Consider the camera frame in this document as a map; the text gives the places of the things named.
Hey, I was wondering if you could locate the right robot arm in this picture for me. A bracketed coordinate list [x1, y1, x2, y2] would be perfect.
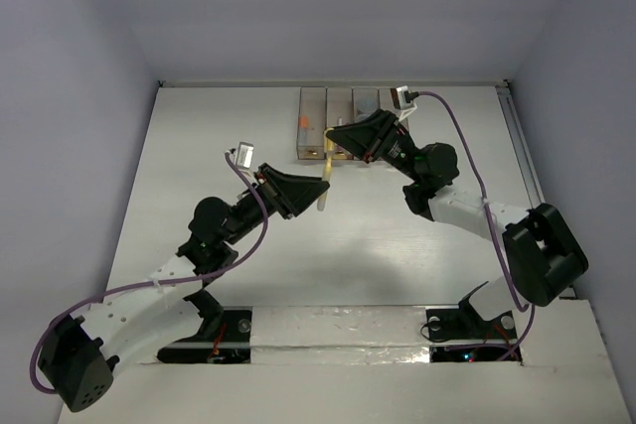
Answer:
[325, 110, 588, 337]

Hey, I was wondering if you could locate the orange clear highlighter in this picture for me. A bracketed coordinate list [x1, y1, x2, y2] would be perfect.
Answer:
[298, 115, 310, 147]

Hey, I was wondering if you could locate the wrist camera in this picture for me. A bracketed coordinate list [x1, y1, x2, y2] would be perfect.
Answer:
[390, 85, 420, 122]
[228, 141, 255, 171]

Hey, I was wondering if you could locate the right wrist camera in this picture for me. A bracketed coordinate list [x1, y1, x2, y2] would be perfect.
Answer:
[390, 85, 420, 122]

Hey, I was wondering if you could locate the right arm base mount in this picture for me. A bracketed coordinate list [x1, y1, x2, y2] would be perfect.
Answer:
[420, 308, 522, 363]

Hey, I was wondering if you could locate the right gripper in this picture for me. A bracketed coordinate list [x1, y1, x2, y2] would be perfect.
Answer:
[325, 108, 422, 183]

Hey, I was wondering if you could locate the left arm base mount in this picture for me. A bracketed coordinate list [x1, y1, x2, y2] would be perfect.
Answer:
[156, 308, 252, 364]

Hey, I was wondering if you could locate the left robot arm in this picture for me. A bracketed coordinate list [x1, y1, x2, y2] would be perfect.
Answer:
[30, 164, 329, 413]

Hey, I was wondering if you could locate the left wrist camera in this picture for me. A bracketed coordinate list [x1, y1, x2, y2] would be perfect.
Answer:
[228, 141, 255, 171]

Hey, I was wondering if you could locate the clear jar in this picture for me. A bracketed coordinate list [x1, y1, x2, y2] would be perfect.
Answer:
[355, 98, 379, 116]

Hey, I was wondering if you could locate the yellow highlighter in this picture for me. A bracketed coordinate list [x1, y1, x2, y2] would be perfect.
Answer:
[317, 156, 333, 212]

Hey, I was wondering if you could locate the aluminium rail right edge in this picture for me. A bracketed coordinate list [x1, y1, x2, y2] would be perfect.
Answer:
[495, 80, 545, 207]

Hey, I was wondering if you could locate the yellow highlighter cap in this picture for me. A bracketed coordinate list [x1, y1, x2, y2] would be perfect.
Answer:
[324, 128, 337, 163]

